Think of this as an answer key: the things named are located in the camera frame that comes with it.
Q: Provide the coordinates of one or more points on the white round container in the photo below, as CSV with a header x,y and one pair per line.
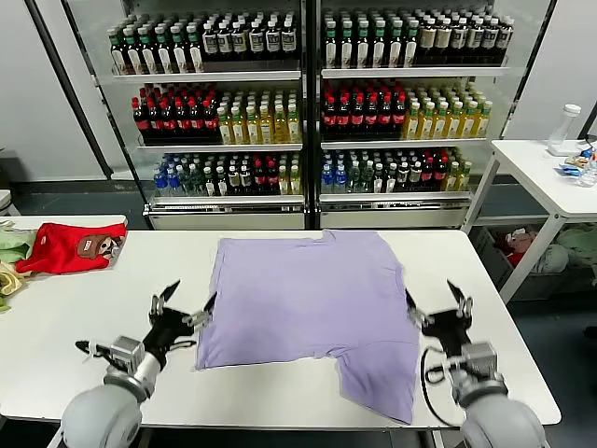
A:
x,y
4,203

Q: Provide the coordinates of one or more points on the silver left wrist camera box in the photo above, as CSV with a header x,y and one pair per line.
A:
x,y
127,350

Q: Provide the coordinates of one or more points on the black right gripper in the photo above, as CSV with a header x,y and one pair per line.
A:
x,y
450,331

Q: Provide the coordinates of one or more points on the pale yellow garment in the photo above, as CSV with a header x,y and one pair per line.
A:
x,y
11,280

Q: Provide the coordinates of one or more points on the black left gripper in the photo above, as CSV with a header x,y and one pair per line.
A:
x,y
165,333

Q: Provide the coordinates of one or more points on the green cloth in crate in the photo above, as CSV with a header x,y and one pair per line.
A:
x,y
578,242

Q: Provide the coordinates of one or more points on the purple t-shirt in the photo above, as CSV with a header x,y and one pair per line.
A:
x,y
303,303

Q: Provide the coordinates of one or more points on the white side table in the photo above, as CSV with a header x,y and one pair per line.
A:
x,y
536,177

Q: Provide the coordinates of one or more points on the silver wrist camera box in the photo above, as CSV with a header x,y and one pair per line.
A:
x,y
480,360
127,350

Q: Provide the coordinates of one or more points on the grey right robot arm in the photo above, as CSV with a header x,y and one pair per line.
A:
x,y
499,415

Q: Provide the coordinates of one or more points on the red cloth in crate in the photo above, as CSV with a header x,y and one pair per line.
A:
x,y
517,245

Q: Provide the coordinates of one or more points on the red t-shirt with bear print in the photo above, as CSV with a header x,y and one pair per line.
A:
x,y
60,252

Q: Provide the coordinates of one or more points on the glass drinks cooler cabinet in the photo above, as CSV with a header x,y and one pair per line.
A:
x,y
396,205
210,205

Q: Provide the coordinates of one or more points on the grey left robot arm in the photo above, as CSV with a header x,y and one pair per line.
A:
x,y
102,415

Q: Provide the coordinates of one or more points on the light green garment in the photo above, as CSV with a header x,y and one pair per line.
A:
x,y
11,245

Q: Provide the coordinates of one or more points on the dark grey storage crate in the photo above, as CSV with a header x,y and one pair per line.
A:
x,y
494,261

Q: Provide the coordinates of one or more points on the clear drinking glass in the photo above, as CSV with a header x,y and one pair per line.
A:
x,y
587,176

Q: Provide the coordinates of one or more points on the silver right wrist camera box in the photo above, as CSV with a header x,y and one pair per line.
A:
x,y
480,360

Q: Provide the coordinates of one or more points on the green fabric scrap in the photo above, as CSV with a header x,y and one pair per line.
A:
x,y
4,305

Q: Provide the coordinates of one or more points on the clear bottle with white cap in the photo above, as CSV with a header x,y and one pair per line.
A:
x,y
562,133

